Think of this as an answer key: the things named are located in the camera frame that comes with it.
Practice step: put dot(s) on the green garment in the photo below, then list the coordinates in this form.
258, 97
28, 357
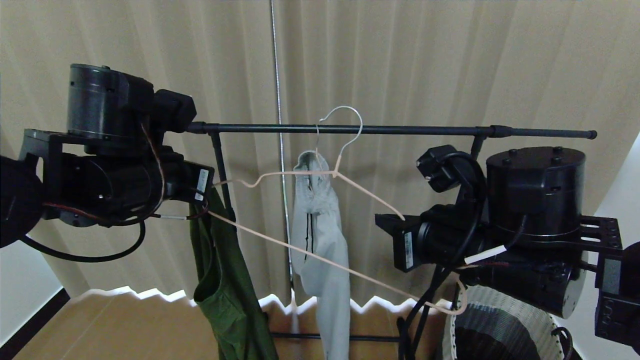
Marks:
225, 300

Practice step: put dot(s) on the pale grey shorts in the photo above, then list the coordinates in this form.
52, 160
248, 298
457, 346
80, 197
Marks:
325, 250

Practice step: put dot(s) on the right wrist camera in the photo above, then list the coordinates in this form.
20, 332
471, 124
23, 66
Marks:
442, 170

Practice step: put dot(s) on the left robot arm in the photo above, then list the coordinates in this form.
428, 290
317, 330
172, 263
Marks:
100, 100

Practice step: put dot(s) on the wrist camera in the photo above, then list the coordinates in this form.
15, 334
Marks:
172, 110
442, 170

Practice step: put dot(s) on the black clothes rack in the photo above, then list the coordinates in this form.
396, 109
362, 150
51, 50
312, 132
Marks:
400, 130

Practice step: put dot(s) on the pink clothes hanger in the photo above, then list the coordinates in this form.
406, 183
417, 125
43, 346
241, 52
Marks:
338, 162
316, 140

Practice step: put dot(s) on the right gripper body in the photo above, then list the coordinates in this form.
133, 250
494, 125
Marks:
440, 240

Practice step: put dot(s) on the white laundry basket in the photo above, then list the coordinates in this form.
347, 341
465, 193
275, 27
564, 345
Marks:
530, 310

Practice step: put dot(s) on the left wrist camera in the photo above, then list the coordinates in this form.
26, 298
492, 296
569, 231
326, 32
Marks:
172, 110

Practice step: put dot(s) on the beige curtain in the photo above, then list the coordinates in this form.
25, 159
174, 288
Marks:
450, 60

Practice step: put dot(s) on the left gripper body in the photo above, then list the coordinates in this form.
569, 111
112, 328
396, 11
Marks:
110, 185

